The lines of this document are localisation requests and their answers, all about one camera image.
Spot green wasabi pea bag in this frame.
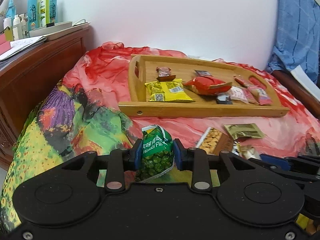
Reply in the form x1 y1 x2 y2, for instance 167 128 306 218
135 125 174 183

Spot gold foil snack pack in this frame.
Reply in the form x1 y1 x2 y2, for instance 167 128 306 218
224 123 265 140

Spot yellow snack bag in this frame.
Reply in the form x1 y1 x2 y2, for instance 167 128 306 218
145 79 194 102

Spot red puffed snack bag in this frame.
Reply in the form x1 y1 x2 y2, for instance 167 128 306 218
182 76 232 95

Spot pink small snack pack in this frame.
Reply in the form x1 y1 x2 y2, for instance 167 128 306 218
248 86 273 106

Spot white red-print snack pack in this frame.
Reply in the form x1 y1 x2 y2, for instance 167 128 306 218
227 86 258 105

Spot brown chocolate wafer bar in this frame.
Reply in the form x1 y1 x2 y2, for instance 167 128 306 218
156 67 176 82

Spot nut picture snack pack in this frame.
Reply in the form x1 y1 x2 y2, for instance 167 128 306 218
196 127 234 155

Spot red floral bed cloth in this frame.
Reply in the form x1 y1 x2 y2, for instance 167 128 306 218
1 42 319 233

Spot bamboo serving tray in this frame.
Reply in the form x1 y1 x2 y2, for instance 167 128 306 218
118 55 289 118

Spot white paper sheet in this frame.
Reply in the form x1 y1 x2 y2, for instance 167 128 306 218
290 65 320 101

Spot blue checked cloth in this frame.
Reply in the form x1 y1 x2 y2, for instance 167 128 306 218
266 0 319 83

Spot wooden headboard cabinet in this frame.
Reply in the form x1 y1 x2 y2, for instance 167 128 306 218
1 28 89 170

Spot white plastic tray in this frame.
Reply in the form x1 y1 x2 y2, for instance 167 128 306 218
29 19 90 41

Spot papers on cabinet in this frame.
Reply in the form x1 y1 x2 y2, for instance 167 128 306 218
0 36 47 61

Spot small white bottle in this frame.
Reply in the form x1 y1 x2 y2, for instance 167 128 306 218
12 15 23 41

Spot teal spray bottle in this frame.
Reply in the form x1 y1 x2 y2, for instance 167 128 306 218
27 0 39 31
49 0 57 23

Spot green spray bottle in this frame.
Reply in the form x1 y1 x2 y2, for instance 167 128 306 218
38 0 50 27

